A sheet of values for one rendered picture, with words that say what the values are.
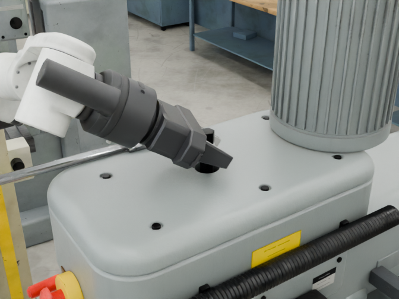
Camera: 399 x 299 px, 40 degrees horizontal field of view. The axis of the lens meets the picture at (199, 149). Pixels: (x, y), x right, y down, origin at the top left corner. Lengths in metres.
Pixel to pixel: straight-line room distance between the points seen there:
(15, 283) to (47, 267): 0.68
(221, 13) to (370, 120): 7.24
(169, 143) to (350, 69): 0.28
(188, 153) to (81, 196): 0.16
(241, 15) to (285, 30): 6.84
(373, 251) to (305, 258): 0.26
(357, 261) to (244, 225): 0.34
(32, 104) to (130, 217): 0.18
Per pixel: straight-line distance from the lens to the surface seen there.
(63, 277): 0.79
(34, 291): 0.91
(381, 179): 1.09
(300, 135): 0.87
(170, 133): 0.72
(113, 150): 0.85
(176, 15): 8.31
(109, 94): 0.67
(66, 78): 0.65
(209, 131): 0.78
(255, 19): 7.45
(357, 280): 1.05
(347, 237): 0.84
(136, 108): 0.70
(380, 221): 0.89
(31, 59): 0.78
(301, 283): 0.90
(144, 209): 0.72
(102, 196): 0.76
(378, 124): 0.89
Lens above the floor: 2.30
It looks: 28 degrees down
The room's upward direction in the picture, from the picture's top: straight up
